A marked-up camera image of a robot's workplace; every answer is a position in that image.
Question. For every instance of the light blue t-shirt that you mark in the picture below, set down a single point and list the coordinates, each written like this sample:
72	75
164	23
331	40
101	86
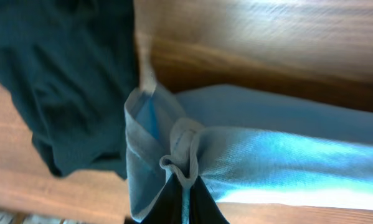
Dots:
248	146

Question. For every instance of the black garment on left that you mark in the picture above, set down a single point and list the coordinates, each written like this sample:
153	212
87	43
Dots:
69	66

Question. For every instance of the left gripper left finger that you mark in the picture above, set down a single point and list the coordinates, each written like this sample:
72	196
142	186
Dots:
168	207

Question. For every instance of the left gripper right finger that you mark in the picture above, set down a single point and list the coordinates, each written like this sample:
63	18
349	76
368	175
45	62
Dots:
202	207

